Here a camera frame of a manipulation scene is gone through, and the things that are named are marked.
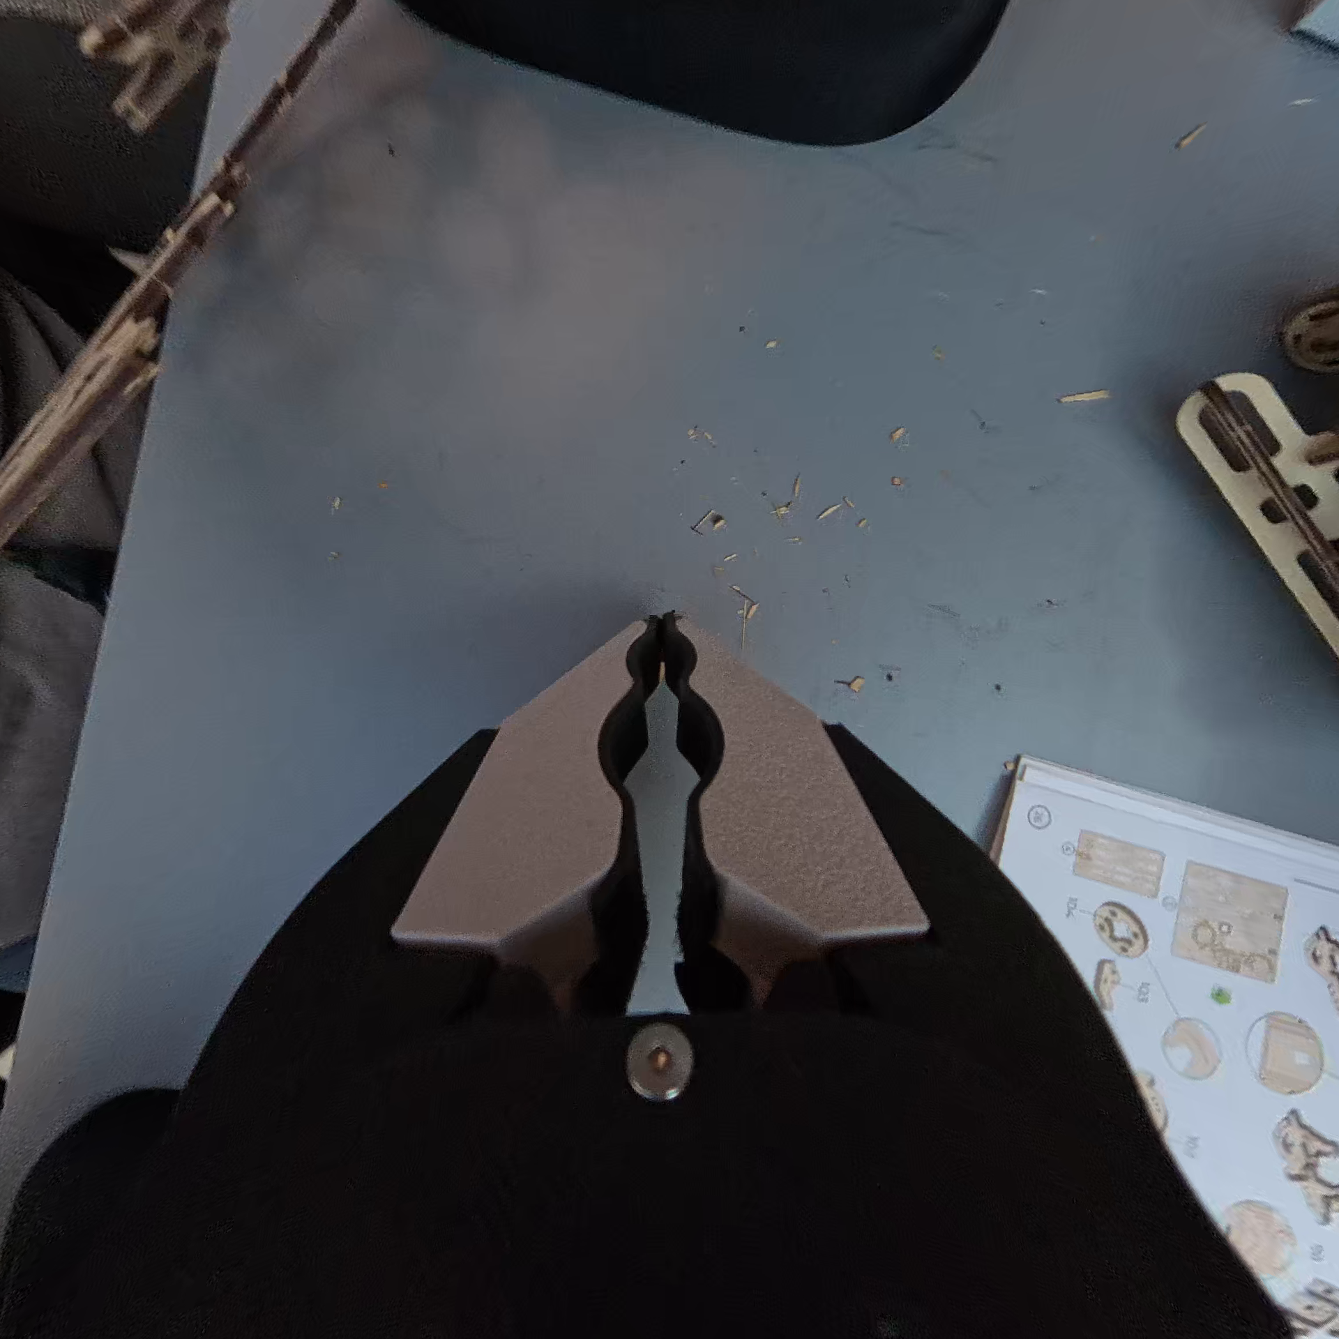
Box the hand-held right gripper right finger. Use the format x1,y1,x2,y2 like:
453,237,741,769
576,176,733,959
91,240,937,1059
662,612,931,1013

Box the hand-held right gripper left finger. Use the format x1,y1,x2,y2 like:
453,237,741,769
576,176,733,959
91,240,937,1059
392,615,663,1013

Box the laser-cut wooden parts sheet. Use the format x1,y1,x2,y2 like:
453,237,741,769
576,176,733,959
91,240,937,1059
0,0,362,549

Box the open instruction booklet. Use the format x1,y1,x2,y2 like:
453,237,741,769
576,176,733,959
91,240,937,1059
988,755,1339,1339

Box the scattered wood chips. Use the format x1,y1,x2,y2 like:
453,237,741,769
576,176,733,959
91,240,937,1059
324,334,912,696

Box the person's grey shirt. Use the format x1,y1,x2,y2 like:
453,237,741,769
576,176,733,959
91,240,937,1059
0,266,158,953

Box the assembled wooden mechanical model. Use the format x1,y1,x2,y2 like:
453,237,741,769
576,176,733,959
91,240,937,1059
1175,298,1339,659

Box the black mesh cushion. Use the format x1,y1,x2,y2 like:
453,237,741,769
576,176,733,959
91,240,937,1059
397,0,1012,148

